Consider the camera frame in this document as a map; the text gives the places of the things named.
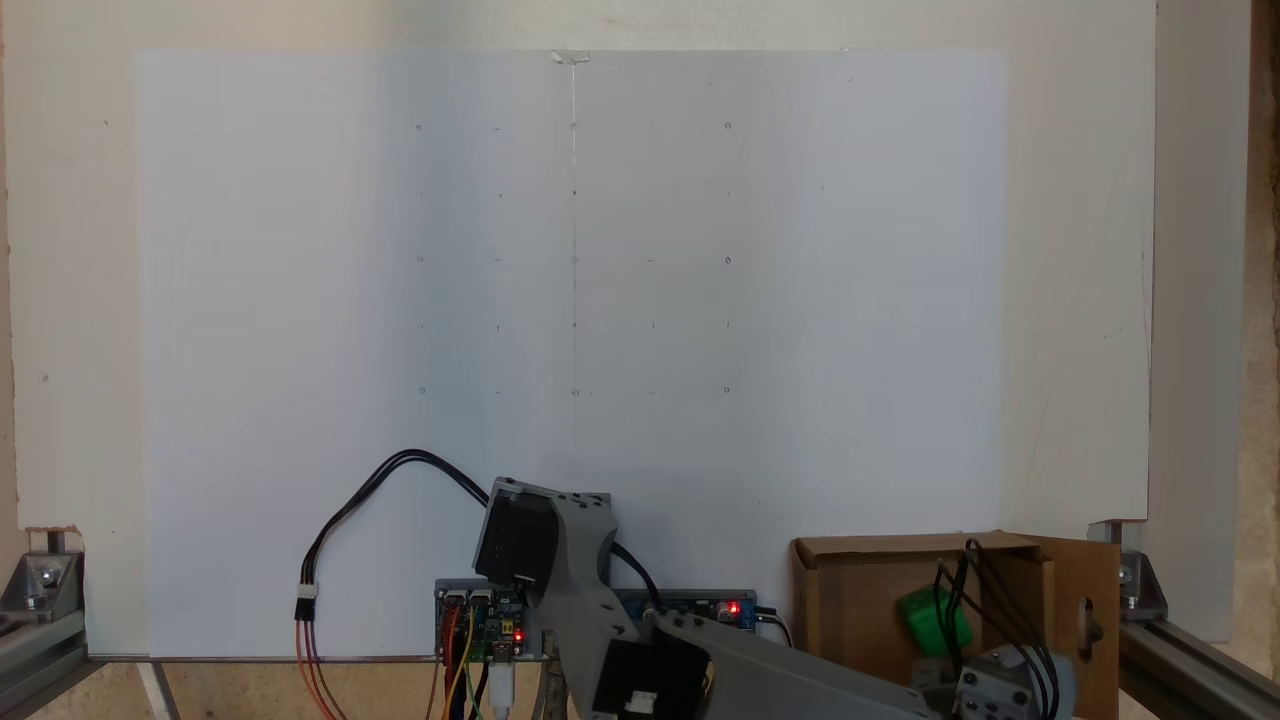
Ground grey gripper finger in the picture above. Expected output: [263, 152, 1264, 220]
[912, 655, 963, 693]

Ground white paper sheet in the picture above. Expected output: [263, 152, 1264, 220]
[135, 48, 1006, 661]

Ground grey metal clamp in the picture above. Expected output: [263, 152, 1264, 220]
[538, 655, 571, 720]

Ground red jumper wire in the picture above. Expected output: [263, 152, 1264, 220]
[443, 605, 461, 720]

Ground white USB cable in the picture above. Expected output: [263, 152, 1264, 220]
[488, 640, 517, 720]

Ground yellow jumper wire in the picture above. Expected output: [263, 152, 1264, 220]
[452, 605, 477, 720]

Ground brown cardboard box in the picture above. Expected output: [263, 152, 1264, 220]
[790, 530, 1121, 720]

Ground long black looped arm cable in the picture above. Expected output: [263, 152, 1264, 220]
[965, 538, 1061, 716]

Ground grey board mounting plate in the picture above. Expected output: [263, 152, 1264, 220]
[433, 578, 759, 663]

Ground black cable with connector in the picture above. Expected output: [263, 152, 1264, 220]
[294, 449, 493, 626]

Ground black gripper motor cable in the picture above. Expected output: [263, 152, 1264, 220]
[935, 558, 986, 673]

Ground green dice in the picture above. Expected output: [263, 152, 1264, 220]
[893, 585, 976, 658]

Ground blue circuit board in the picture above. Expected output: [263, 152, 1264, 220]
[610, 592, 758, 633]

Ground aluminium frame post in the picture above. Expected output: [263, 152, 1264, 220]
[0, 608, 93, 720]
[1118, 618, 1280, 720]

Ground green circuit board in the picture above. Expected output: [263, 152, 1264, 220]
[438, 590, 529, 661]

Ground metal corner bracket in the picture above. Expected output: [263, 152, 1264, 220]
[1088, 520, 1169, 623]
[0, 528, 86, 613]

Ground orange red wire pair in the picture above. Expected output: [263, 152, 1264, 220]
[295, 618, 346, 720]

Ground green jumper wire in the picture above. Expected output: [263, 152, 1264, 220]
[465, 640, 491, 720]

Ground black cable to arm base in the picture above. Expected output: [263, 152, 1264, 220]
[608, 540, 663, 613]

